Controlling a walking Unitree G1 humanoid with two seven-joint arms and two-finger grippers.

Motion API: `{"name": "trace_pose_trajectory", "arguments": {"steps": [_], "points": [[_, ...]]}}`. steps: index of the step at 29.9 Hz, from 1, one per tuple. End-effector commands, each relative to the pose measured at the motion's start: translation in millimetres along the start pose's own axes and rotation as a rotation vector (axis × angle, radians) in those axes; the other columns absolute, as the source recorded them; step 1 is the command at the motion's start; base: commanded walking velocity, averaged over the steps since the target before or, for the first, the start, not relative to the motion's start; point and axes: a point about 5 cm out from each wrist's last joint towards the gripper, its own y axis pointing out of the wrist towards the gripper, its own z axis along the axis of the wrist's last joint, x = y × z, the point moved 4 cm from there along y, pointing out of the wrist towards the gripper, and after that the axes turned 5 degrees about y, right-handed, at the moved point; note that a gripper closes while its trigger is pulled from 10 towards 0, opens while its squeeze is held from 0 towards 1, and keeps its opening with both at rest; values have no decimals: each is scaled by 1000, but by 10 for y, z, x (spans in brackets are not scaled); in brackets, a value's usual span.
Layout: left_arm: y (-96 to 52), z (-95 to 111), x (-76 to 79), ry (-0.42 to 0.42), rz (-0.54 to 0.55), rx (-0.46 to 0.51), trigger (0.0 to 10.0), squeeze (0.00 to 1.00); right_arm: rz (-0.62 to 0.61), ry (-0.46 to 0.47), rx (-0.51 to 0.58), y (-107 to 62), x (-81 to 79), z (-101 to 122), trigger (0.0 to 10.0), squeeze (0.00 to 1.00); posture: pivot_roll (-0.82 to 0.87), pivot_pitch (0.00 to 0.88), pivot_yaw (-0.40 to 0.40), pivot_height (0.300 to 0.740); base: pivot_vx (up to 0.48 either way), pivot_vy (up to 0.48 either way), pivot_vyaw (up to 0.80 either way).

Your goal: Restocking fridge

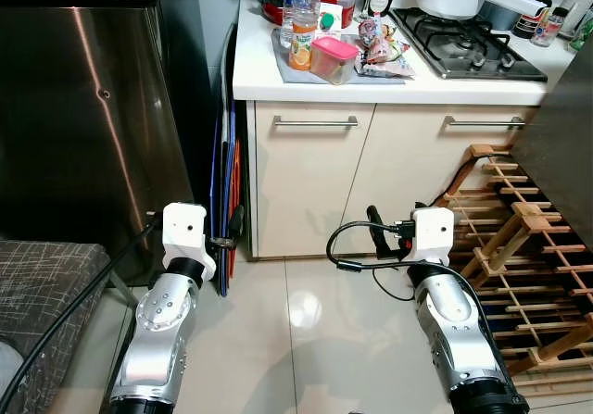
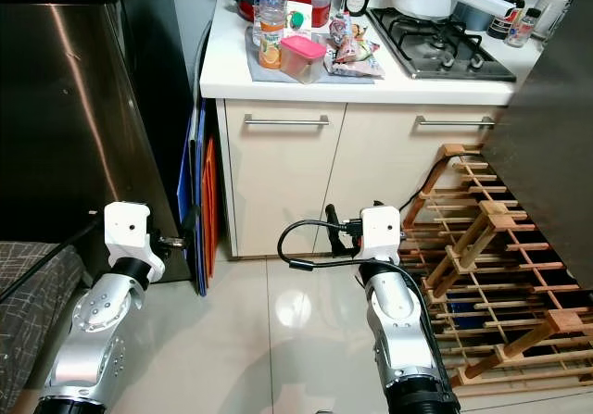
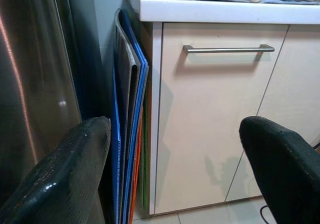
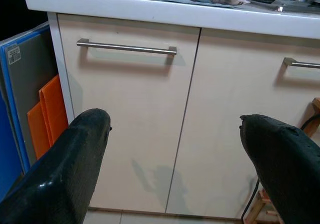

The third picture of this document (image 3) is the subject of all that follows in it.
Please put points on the cream kitchen cabinet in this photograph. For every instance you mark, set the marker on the cream kitchen cabinet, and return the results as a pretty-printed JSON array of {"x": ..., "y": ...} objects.
[{"x": 212, "y": 108}]

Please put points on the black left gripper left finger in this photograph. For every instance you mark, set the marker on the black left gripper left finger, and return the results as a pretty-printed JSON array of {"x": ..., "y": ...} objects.
[{"x": 57, "y": 174}]

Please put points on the orange plastic board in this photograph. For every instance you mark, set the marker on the orange plastic board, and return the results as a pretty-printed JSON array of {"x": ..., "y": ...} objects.
[{"x": 137, "y": 171}]

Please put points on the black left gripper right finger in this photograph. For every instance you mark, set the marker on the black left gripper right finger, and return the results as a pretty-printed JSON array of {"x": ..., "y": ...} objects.
[{"x": 282, "y": 169}]

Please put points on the green plastic board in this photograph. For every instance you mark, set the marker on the green plastic board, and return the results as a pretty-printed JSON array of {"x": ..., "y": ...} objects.
[{"x": 145, "y": 146}]

